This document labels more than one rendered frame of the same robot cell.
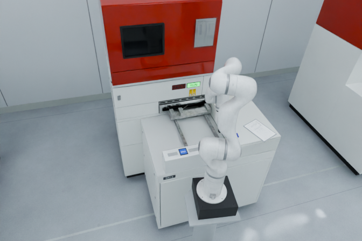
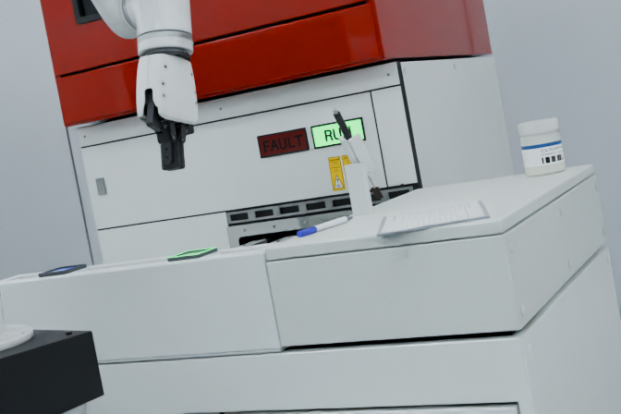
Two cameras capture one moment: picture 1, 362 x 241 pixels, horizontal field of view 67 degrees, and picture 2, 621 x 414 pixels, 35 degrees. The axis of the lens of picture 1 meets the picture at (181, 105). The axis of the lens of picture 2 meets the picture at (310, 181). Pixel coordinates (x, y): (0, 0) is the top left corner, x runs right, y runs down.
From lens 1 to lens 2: 2.01 m
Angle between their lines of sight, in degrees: 55
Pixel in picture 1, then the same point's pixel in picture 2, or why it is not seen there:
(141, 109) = (174, 243)
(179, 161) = (30, 302)
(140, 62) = not seen: hidden behind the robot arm
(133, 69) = (109, 62)
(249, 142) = (313, 243)
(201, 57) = not seen: outside the picture
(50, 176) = not seen: outside the picture
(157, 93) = (213, 174)
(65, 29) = not seen: hidden behind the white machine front
